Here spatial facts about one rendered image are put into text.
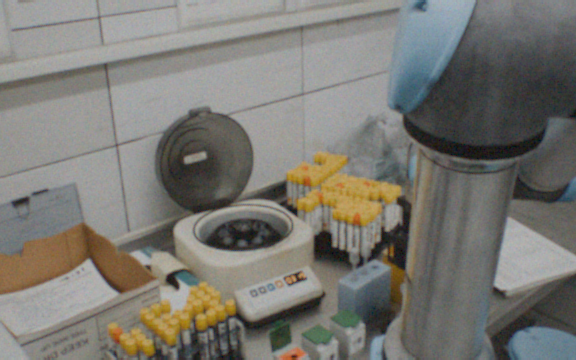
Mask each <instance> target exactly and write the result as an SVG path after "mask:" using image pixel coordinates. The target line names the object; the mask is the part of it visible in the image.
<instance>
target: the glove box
mask: <svg viewBox="0 0 576 360"><path fill-rule="evenodd" d="M129 254H131V255H133V256H134V257H136V258H138V260H139V261H140V262H141V264H142V265H143V266H144V267H145V268H146V269H147V270H149V271H150V272H151V273H152V274H153V275H154V276H156V277H159V280H160V288H161V297H162V300H164V299H169V300H170V304H171V308H172V311H171V314H172V319H173V311H174V310H175V309H181V310H182V313H183V306H184V305H185V304H186V301H187V300H186V297H187V296H189V288H190V287H192V286H196V287H197V288H199V285H198V284H199V283H200V281H199V280H198V279H196V278H195V277H193V276H192V275H191V270H190V269H189V268H188V267H186V266H185V265H183V264H182V263H180V262H179V261H178V260H177V259H175V258H174V257H172V256H170V254H169V253H168V252H161V251H156V250H154V249H153V248H152V247H150V246H147V247H145V248H142V249H139V250H137V251H134V252H132V253H129Z"/></svg>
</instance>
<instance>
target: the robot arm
mask: <svg viewBox="0 0 576 360"><path fill-rule="evenodd" d="M387 106H388V108H389V109H390V110H391V111H395V112H397V113H398V114H400V115H402V127H403V129H404V132H405V134H406V135H407V162H406V186H405V194H404V195H399V196H397V197H396V205H397V206H399V207H402V225H400V226H398V227H396V228H395V230H394V231H392V232H390V233H388V257H387V262H389V263H391V264H393V265H395V266H397V268H399V269H401V270H403V271H405V272H406V273H405V283H404V284H402V285H401V292H402V294H403V304H402V314H401V316H400V317H398V318H397V319H396V320H395V321H394V323H393V324H392V325H391V326H390V328H389V330H388V332H387V335H383V336H381V337H376V338H374V339H373V341H372V343H371V350H370V360H576V337H574V336H572V335H569V334H567V333H564V332H561V331H557V330H554V329H549V328H527V329H525V330H524V331H519V332H518V333H516V334H515V336H513V337H512V338H511V339H510V341H509V342H508V346H496V345H491V342H490V340H489V338H488V337H487V335H486V334H485V332H484V329H485V324H487V319H488V314H489V309H490V304H491V299H492V294H493V290H494V285H495V280H496V274H497V269H498V264H499V259H500V254H501V249H502V244H503V239H504V235H505V230H506V225H507V220H508V215H509V210H510V204H511V199H512V200H531V201H543V202H545V203H555V202H571V201H574V200H576V0H403V2H402V6H401V10H400V16H399V21H398V25H397V30H396V35H395V41H394V46H393V52H392V60H391V65H390V71H389V78H388V87H387ZM399 231H402V232H399ZM397 232H398V233H397ZM395 233H396V234H395ZM391 243H393V257H391V256H390V251H391Z"/></svg>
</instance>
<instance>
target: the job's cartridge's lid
mask: <svg viewBox="0 0 576 360"><path fill-rule="evenodd" d="M274 324H275V328H274V329H272V330H270V331H269V333H270V341H271V348H272V352H273V353H274V352H276V351H278V350H281V349H283V348H285V347H287V345H289V344H291V343H292V336H291V328H290V322H289V321H288V322H286V323H284V324H283V320H280V321H278V322H276V323H274Z"/></svg>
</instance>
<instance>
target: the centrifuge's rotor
mask: <svg viewBox="0 0 576 360"><path fill-rule="evenodd" d="M282 238H283V237H282V235H281V233H280V232H279V231H278V230H276V229H275V228H273V227H272V225H271V224H268V223H267V222H265V221H262V220H258V219H251V218H243V219H235V220H231V221H228V222H225V223H223V224H221V225H219V226H218V227H216V229H215V230H214V231H213V232H212V233H211V234H210V235H209V236H208V237H207V239H206V243H207V244H209V245H212V246H216V247H221V248H229V249H239V250H247V248H255V247H260V246H264V245H267V244H271V243H274V242H276V241H278V240H280V239H282Z"/></svg>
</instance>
